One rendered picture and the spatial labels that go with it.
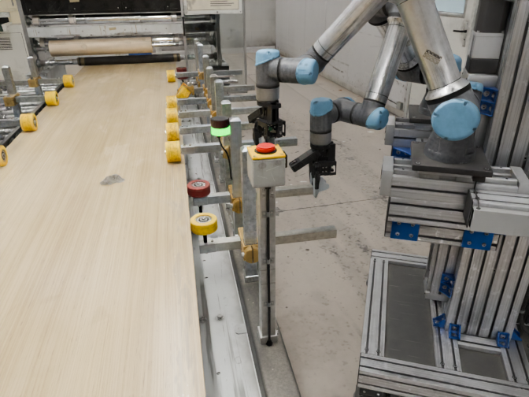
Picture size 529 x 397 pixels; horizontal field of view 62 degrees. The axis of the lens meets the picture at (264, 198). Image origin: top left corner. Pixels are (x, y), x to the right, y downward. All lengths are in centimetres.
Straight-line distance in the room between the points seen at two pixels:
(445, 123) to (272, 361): 75
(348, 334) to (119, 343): 148
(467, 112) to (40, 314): 112
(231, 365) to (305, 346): 96
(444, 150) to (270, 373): 81
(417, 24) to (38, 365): 114
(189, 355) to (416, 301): 145
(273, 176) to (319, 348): 138
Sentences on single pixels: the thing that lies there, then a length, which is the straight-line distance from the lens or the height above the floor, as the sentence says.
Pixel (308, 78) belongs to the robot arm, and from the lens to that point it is 134.
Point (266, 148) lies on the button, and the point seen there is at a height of 123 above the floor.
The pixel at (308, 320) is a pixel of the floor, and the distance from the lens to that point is 230.
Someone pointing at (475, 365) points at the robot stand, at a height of 21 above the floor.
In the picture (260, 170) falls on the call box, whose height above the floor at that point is 119.
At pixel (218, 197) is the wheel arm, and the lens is 155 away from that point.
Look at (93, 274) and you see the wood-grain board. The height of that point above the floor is 90.
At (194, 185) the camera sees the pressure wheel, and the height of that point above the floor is 90.
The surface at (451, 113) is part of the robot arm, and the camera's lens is 125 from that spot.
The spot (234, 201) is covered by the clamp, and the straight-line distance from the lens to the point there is 150.
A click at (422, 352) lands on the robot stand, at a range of 195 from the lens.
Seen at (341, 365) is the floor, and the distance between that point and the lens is 212.
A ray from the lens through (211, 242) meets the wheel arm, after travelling 135.
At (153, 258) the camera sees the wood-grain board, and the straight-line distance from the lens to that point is 118.
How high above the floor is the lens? 155
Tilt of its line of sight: 27 degrees down
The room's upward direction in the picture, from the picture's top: 1 degrees counter-clockwise
